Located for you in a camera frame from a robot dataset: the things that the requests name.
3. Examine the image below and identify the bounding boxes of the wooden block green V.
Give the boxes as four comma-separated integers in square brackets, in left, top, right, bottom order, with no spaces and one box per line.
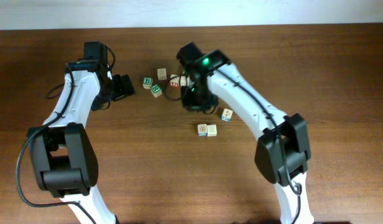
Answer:
[180,76,187,86]

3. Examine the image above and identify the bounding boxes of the wooden block red M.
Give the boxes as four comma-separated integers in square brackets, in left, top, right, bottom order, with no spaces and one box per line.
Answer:
[221,108,233,122]

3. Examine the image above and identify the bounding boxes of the wooden block green B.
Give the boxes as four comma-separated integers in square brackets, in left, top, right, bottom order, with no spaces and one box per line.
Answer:
[142,77,153,89]

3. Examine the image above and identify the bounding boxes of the plain wooden block red side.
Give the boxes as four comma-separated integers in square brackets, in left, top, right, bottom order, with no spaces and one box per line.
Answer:
[157,68,167,80]

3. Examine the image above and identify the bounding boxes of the wooden block red Y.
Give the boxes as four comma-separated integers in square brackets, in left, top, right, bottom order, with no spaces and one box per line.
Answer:
[197,124,208,136]

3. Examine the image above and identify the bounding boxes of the wooden block red U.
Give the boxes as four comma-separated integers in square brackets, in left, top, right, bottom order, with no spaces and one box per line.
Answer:
[169,74,180,87]

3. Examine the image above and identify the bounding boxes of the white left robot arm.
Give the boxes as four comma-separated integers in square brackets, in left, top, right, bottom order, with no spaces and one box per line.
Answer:
[22,42,135,223]

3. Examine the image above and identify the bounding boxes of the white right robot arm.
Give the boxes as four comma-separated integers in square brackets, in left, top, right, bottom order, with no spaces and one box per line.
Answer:
[177,42,315,223]

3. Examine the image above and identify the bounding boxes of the wooden block green R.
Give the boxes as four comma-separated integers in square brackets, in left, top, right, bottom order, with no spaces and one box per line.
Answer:
[150,84,162,98]

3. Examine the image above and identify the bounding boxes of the wooden block yellow J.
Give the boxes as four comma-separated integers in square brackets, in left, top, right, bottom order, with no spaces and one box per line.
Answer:
[207,124,218,137]

